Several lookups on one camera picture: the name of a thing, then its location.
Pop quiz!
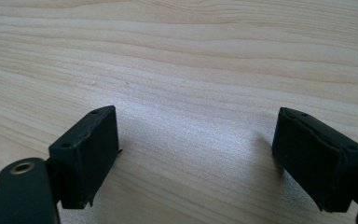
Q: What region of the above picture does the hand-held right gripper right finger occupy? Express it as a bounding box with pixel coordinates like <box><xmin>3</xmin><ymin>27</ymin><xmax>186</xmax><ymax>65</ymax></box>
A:
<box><xmin>271</xmin><ymin>106</ymin><xmax>358</xmax><ymax>214</ymax></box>

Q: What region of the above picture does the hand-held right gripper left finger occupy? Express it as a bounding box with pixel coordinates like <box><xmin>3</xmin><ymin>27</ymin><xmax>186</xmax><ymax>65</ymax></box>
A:
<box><xmin>48</xmin><ymin>105</ymin><xmax>120</xmax><ymax>210</ymax></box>

